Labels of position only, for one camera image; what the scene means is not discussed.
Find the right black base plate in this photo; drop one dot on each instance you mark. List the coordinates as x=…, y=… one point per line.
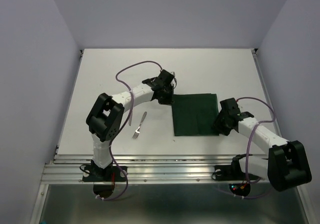
x=225, y=173

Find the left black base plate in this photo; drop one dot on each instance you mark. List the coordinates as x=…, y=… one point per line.
x=110, y=174

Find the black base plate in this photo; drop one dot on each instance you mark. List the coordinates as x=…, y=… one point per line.
x=110, y=174
x=225, y=173

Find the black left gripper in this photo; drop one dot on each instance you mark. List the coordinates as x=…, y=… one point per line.
x=169, y=100

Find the silver fork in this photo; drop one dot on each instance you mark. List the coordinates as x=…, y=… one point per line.
x=137, y=131

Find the silver table knife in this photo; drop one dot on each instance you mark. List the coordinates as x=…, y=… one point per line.
x=130, y=120

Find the dark green cloth napkin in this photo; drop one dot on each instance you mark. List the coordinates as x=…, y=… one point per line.
x=194, y=114

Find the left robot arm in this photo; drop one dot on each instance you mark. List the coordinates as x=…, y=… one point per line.
x=106, y=115

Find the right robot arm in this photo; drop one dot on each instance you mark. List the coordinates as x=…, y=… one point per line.
x=268, y=156

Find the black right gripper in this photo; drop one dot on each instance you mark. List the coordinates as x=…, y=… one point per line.
x=220, y=130

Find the aluminium frame rail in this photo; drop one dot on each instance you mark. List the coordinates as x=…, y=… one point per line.
x=169, y=177

